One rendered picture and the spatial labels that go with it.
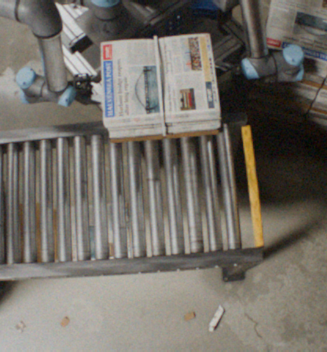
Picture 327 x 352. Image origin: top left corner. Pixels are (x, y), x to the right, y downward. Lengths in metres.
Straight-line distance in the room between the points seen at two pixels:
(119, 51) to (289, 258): 1.40
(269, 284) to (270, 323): 0.19
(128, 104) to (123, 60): 0.16
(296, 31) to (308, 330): 1.43
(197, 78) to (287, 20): 0.55
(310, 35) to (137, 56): 0.71
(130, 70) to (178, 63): 0.16
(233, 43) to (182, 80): 1.03
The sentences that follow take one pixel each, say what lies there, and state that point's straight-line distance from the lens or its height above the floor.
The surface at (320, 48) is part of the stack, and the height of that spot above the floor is 0.83.
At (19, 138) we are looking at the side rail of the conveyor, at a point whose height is 0.80.
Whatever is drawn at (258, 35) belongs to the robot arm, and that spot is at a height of 1.04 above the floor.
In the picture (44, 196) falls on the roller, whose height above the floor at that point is 0.80.
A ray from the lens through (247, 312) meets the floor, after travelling 2.47.
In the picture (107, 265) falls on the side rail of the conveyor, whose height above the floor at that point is 0.80.
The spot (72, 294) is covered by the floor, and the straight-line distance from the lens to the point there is 2.52.
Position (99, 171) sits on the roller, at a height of 0.80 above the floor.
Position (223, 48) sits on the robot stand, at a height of 0.23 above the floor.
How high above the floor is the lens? 2.45
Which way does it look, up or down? 75 degrees down
